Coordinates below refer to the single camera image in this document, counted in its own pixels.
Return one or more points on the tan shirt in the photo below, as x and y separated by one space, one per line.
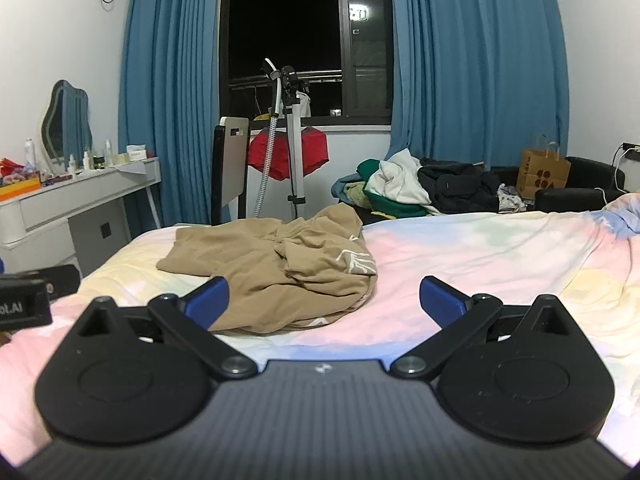
260 265

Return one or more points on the garment steamer stand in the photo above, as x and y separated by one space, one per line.
295 150

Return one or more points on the wall power outlet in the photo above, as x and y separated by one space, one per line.
631 152

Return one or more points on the red garment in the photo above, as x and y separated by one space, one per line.
312 150

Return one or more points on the small white bottle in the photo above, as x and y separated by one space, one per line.
108 152
72 162
87 159

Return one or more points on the wavy framed mirror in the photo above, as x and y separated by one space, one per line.
65 120

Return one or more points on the dark window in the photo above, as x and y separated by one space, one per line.
285 25

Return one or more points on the orange box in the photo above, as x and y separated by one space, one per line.
17 190

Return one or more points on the blue curtain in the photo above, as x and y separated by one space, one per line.
170 85
475 60

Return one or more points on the green garment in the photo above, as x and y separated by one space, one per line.
395 207

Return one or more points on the black garment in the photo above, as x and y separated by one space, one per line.
457 185

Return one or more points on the white chair with black frame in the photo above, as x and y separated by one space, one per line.
230 170

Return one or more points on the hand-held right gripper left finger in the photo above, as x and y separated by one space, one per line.
212 302

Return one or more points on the white garment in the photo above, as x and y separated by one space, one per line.
397 175

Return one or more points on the black sofa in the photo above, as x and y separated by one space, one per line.
590 180

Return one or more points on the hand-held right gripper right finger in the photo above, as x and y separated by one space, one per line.
442 302

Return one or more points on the white dressing table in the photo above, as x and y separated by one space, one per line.
60 205

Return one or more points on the teal and yellow cloth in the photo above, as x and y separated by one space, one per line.
352 192

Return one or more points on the brown paper bag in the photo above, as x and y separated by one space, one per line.
542 175

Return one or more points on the white patterned cloth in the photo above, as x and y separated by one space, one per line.
510 199

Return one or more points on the white tissue box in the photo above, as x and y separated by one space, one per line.
135 154

